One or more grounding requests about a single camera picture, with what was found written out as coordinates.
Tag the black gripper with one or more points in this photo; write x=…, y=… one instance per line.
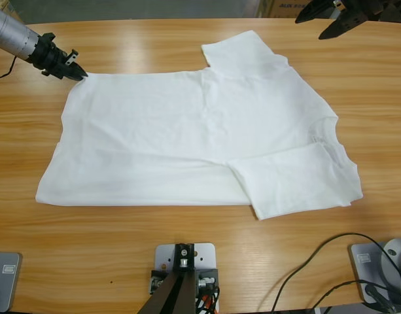
x=51, y=59
x=376, y=8

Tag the white Unitree t-shirt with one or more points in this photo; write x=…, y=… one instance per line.
x=187, y=131

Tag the white AUX cardboard box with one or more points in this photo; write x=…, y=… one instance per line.
x=285, y=10

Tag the wooden crate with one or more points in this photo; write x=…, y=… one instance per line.
x=10, y=8

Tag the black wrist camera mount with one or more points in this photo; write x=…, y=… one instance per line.
x=47, y=36

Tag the white mount plate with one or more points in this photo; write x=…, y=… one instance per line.
x=162, y=253

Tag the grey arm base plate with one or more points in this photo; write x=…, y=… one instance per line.
x=363, y=271
x=7, y=281

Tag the black corner bracket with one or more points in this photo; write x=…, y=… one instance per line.
x=206, y=278
x=156, y=278

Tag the dark brown camera post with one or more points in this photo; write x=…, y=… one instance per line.
x=167, y=294

